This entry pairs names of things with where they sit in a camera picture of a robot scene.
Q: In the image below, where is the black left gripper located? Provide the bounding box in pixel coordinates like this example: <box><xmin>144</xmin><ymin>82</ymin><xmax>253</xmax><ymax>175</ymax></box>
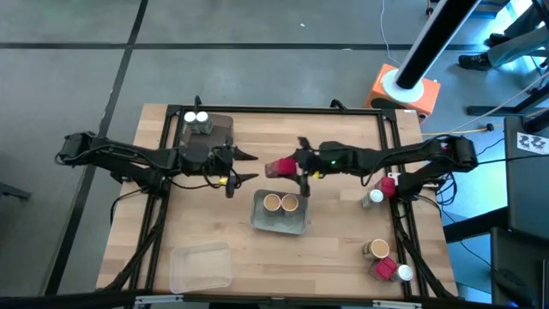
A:
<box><xmin>208</xmin><ymin>142</ymin><xmax>260</xmax><ymax>188</ymax></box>

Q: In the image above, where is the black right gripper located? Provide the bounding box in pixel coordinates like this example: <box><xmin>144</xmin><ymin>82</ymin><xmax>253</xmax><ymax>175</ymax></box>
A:
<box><xmin>274</xmin><ymin>136</ymin><xmax>323</xmax><ymax>181</ymax></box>

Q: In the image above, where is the red lid spice jar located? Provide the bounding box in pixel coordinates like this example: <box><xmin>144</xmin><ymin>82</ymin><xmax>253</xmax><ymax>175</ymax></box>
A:
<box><xmin>371</xmin><ymin>257</ymin><xmax>399</xmax><ymax>282</ymax></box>
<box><xmin>377</xmin><ymin>176</ymin><xmax>397</xmax><ymax>199</ymax></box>
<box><xmin>264</xmin><ymin>156</ymin><xmax>299</xmax><ymax>179</ymax></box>

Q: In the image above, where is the wooden lid spice jar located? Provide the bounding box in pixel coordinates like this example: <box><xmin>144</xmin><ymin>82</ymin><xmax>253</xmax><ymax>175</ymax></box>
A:
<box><xmin>262</xmin><ymin>192</ymin><xmax>283</xmax><ymax>217</ymax></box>
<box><xmin>362</xmin><ymin>238</ymin><xmax>391</xmax><ymax>262</ymax></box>
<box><xmin>281</xmin><ymin>192</ymin><xmax>300</xmax><ymax>217</ymax></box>

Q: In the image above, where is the clear plastic bin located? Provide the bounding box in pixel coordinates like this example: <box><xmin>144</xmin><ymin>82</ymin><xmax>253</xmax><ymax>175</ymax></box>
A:
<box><xmin>169</xmin><ymin>242</ymin><xmax>234</xmax><ymax>294</ymax></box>

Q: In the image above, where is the grey tray top left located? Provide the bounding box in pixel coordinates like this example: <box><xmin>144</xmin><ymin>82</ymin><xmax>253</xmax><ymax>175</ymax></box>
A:
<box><xmin>179</xmin><ymin>111</ymin><xmax>236</xmax><ymax>151</ymax></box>

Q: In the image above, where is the grey rectangular bin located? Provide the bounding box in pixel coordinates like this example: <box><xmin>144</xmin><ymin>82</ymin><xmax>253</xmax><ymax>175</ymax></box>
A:
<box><xmin>250</xmin><ymin>188</ymin><xmax>311</xmax><ymax>236</ymax></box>

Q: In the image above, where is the white round pole base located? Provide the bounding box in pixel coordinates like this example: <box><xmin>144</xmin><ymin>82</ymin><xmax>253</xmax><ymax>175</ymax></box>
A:
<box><xmin>380</xmin><ymin>68</ymin><xmax>425</xmax><ymax>104</ymax></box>

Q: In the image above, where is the orange box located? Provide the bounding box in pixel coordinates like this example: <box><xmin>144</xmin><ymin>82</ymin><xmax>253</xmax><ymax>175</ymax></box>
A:
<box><xmin>365</xmin><ymin>63</ymin><xmax>442</xmax><ymax>124</ymax></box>

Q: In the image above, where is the black desk crossbar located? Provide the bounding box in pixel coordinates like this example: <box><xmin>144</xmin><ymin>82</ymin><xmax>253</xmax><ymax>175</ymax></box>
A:
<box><xmin>441</xmin><ymin>206</ymin><xmax>510</xmax><ymax>245</ymax></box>

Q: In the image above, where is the person's shoe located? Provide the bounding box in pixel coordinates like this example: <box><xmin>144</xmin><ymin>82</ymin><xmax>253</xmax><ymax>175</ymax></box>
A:
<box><xmin>457</xmin><ymin>52</ymin><xmax>490</xmax><ymax>72</ymax></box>
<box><xmin>484</xmin><ymin>33</ymin><xmax>510</xmax><ymax>47</ymax></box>

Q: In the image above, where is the black stand leg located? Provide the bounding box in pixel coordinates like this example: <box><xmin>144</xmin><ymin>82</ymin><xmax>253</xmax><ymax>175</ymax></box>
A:
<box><xmin>466</xmin><ymin>81</ymin><xmax>549</xmax><ymax>134</ymax></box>

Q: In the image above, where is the black foreground beam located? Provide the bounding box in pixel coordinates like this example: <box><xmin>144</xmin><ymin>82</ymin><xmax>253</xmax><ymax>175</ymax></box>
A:
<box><xmin>0</xmin><ymin>290</ymin><xmax>549</xmax><ymax>309</ymax></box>

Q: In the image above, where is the dark grey floor foot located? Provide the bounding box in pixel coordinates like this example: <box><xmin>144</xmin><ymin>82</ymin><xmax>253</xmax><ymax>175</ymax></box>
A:
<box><xmin>0</xmin><ymin>182</ymin><xmax>33</xmax><ymax>203</ymax></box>

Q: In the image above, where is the black desk surface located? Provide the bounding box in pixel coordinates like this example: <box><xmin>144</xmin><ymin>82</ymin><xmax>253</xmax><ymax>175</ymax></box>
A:
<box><xmin>488</xmin><ymin>227</ymin><xmax>549</xmax><ymax>309</ymax></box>

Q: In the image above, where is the black desk panel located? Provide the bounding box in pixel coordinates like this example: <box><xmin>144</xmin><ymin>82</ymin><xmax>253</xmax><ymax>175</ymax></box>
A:
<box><xmin>504</xmin><ymin>115</ymin><xmax>549</xmax><ymax>241</ymax></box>

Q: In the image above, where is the white printed tag sheet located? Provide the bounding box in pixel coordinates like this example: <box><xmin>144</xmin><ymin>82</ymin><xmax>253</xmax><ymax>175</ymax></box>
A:
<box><xmin>516</xmin><ymin>131</ymin><xmax>549</xmax><ymax>155</ymax></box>

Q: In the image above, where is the black computer mouse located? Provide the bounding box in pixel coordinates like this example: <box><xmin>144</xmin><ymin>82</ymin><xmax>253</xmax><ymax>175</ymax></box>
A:
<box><xmin>492</xmin><ymin>268</ymin><xmax>535</xmax><ymax>306</ymax></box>

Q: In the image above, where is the person's leg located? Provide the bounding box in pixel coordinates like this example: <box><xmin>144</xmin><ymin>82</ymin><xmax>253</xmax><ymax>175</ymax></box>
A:
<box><xmin>486</xmin><ymin>26</ymin><xmax>549</xmax><ymax>68</ymax></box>
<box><xmin>504</xmin><ymin>0</ymin><xmax>546</xmax><ymax>39</ymax></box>

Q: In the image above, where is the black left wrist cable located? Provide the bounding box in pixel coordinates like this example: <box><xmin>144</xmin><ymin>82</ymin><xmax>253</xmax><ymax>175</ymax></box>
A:
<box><xmin>165</xmin><ymin>171</ymin><xmax>228</xmax><ymax>192</ymax></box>

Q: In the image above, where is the black metal table frame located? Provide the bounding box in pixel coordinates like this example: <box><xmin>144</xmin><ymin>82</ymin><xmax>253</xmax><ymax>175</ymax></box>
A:
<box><xmin>102</xmin><ymin>94</ymin><xmax>458</xmax><ymax>301</ymax></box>

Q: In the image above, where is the black cable bundle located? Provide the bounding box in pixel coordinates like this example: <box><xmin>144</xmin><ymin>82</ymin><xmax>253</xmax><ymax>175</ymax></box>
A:
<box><xmin>392</xmin><ymin>205</ymin><xmax>455</xmax><ymax>300</ymax></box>
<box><xmin>105</xmin><ymin>195</ymin><xmax>171</xmax><ymax>293</ymax></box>

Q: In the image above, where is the silver beam bracket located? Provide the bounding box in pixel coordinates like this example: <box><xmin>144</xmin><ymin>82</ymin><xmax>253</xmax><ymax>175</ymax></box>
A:
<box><xmin>371</xmin><ymin>299</ymin><xmax>424</xmax><ymax>309</ymax></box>
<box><xmin>135</xmin><ymin>294</ymin><xmax>184</xmax><ymax>306</ymax></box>

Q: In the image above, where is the yellow floor cable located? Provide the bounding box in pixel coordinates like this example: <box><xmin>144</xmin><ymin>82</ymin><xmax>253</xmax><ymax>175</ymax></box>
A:
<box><xmin>422</xmin><ymin>124</ymin><xmax>494</xmax><ymax>137</ymax></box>

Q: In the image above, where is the white floor cable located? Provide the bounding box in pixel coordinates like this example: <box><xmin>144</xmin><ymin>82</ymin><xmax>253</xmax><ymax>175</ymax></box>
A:
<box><xmin>379</xmin><ymin>0</ymin><xmax>402</xmax><ymax>68</ymax></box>

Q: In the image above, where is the black camera pole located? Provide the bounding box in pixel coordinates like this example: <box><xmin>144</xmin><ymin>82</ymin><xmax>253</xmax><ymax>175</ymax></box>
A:
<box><xmin>394</xmin><ymin>0</ymin><xmax>484</xmax><ymax>90</ymax></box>

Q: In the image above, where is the long black cable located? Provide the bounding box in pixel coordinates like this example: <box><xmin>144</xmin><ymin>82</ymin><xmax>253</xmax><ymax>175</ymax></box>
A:
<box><xmin>475</xmin><ymin>153</ymin><xmax>549</xmax><ymax>168</ymax></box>

